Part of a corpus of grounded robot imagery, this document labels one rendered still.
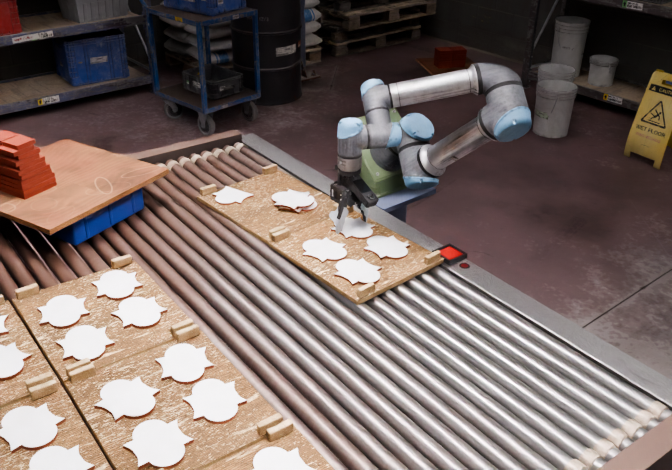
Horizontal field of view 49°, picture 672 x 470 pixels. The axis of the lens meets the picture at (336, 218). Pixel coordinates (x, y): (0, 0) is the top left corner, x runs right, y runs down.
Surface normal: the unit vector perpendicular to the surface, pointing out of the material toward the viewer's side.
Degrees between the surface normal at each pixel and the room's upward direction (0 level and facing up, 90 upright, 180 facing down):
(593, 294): 0
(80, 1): 96
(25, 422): 0
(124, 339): 0
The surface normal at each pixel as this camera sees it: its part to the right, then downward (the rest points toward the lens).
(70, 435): 0.01, -0.88
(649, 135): -0.79, 0.07
